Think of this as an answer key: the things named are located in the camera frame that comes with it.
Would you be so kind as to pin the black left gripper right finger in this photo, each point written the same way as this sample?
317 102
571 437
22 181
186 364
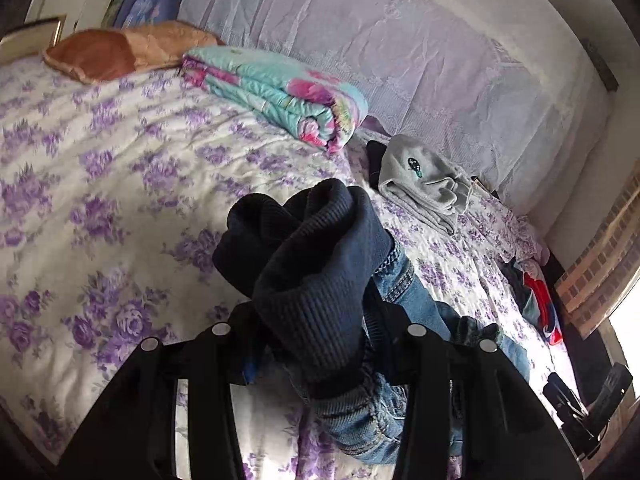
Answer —
466 378

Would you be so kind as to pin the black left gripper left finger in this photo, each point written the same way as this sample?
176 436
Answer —
129 433

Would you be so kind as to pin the folded grey sweatpants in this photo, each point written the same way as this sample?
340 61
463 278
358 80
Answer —
427 185

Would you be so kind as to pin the dark navy garment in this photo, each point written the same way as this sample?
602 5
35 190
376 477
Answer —
375 153

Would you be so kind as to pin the brown checked curtain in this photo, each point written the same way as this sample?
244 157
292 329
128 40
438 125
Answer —
601 277

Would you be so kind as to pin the brown satin pillow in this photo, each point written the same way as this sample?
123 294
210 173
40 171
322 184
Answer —
93 56

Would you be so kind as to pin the white lace headboard cover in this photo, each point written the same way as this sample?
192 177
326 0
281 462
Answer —
502 87

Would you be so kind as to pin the purple floral bedspread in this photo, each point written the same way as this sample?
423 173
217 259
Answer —
113 198

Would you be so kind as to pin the red blue satin garment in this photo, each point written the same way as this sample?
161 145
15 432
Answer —
540 311

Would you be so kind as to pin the blue denim jeans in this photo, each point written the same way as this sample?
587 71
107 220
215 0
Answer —
305 265

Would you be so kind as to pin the dark green folded garment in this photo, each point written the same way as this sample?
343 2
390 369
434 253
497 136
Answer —
522 294

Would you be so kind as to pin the folded floral quilt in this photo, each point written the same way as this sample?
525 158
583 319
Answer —
313 107

